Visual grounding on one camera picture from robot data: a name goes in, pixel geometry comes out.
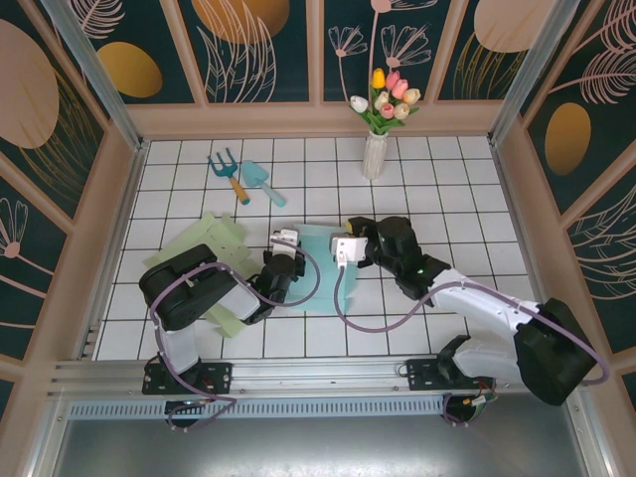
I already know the light blue paper box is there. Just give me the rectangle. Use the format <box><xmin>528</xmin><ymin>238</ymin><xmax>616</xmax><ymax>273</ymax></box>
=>
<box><xmin>285</xmin><ymin>223</ymin><xmax>360</xmax><ymax>315</ymax></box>

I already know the light green paper box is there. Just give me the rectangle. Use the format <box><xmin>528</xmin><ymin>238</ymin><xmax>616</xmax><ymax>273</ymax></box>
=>
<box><xmin>142</xmin><ymin>212</ymin><xmax>249</xmax><ymax>340</ymax></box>

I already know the white ribbed vase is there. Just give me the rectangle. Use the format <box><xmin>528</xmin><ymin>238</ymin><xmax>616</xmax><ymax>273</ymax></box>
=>
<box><xmin>362</xmin><ymin>132</ymin><xmax>388</xmax><ymax>180</ymax></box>

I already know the light blue toy trowel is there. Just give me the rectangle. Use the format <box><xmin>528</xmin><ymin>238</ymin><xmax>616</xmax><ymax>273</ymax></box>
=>
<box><xmin>239</xmin><ymin>159</ymin><xmax>288</xmax><ymax>209</ymax></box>

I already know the blue toy garden fork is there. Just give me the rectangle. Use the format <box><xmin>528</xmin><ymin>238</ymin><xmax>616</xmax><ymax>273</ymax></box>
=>
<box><xmin>207</xmin><ymin>147</ymin><xmax>252</xmax><ymax>205</ymax></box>

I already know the artificial tulip bouquet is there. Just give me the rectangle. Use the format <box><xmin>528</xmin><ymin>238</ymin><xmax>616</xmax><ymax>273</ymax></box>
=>
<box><xmin>349</xmin><ymin>68</ymin><xmax>422</xmax><ymax>136</ymax></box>

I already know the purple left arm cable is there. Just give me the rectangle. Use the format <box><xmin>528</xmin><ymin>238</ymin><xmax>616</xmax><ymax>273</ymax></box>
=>
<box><xmin>148</xmin><ymin>237</ymin><xmax>322</xmax><ymax>431</ymax></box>

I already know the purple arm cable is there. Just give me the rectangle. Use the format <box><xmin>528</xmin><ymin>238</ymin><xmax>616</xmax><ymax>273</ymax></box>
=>
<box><xmin>148</xmin><ymin>237</ymin><xmax>322</xmax><ymax>431</ymax></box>
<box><xmin>335</xmin><ymin>260</ymin><xmax>612</xmax><ymax>387</ymax></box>

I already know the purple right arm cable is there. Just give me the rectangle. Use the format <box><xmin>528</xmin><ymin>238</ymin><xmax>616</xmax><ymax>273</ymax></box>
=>
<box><xmin>335</xmin><ymin>260</ymin><xmax>612</xmax><ymax>387</ymax></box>

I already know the aluminium mounting rail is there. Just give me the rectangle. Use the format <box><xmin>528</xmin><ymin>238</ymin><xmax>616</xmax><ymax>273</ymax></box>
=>
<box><xmin>47</xmin><ymin>351</ymin><xmax>590</xmax><ymax>399</ymax></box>

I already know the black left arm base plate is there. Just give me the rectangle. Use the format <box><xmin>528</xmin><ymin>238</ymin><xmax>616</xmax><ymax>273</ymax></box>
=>
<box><xmin>142</xmin><ymin>361</ymin><xmax>234</xmax><ymax>397</ymax></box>

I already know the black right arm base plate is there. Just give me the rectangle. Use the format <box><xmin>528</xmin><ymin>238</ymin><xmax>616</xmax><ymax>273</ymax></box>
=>
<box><xmin>405</xmin><ymin>357</ymin><xmax>498</xmax><ymax>392</ymax></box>

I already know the slotted grey cable duct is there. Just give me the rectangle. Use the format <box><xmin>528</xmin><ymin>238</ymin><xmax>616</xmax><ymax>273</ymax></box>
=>
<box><xmin>67</xmin><ymin>394</ymin><xmax>448</xmax><ymax>422</ymax></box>

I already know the coloured connector wire bundle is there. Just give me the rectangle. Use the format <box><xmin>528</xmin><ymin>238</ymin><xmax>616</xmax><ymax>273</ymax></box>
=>
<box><xmin>464</xmin><ymin>380</ymin><xmax>500</xmax><ymax>413</ymax></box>

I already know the aluminium frame post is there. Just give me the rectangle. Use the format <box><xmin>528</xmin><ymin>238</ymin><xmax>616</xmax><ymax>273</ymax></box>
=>
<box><xmin>488</xmin><ymin>0</ymin><xmax>582</xmax><ymax>148</ymax></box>
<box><xmin>39</xmin><ymin>0</ymin><xmax>150</xmax><ymax>153</ymax></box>

